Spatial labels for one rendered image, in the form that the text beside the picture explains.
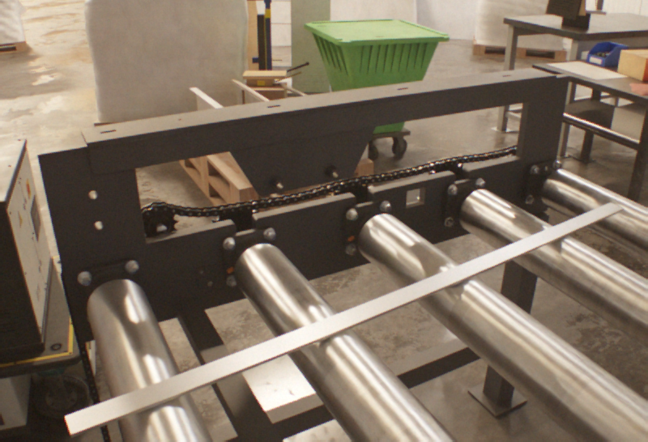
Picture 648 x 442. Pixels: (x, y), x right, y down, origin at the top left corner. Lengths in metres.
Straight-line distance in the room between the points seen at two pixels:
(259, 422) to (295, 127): 0.58
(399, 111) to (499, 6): 6.64
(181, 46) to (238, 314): 2.48
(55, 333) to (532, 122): 1.61
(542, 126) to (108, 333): 1.22
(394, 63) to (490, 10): 4.19
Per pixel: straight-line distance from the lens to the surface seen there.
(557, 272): 1.30
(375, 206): 1.39
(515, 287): 1.91
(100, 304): 1.12
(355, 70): 3.79
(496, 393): 2.17
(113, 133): 1.14
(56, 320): 2.16
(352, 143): 1.31
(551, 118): 1.72
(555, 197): 1.66
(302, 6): 4.95
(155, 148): 1.13
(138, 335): 1.01
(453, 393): 2.23
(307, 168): 1.28
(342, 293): 2.68
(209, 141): 1.16
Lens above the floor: 1.51
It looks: 26 degrees down
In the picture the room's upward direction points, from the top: 1 degrees clockwise
